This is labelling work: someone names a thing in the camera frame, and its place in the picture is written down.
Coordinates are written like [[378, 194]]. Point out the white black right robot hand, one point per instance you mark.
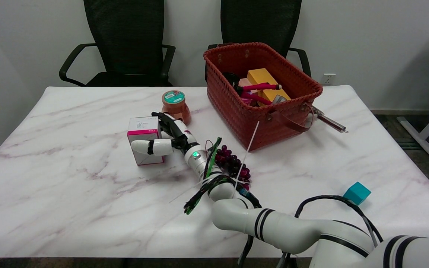
[[155, 147]]

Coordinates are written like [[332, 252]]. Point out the white paper box pink stripe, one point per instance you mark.
[[143, 126]]

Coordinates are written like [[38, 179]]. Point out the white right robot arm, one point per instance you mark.
[[285, 227]]

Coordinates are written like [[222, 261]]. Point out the pale pink box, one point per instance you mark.
[[245, 82]]

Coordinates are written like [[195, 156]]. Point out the yellow box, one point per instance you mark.
[[263, 77]]

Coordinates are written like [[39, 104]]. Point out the orange jar teal lid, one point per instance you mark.
[[175, 104]]

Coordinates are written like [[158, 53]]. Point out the dark red grape bunch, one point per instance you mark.
[[233, 163]]

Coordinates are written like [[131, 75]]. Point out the red woven basket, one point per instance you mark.
[[255, 126]]

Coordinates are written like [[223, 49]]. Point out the black mesh office chair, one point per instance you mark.
[[261, 22], [129, 37]]

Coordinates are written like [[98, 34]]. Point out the pink flexible tripod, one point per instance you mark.
[[259, 87]]

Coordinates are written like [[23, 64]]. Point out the grey metal object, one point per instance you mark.
[[279, 99]]

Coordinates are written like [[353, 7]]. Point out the silver metal tool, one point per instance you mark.
[[330, 123]]

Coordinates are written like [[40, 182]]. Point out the teal cube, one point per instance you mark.
[[356, 192]]

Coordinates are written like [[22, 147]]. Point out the white desk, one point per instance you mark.
[[428, 130]]

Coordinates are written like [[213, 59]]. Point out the white wall outlet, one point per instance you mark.
[[329, 79]]

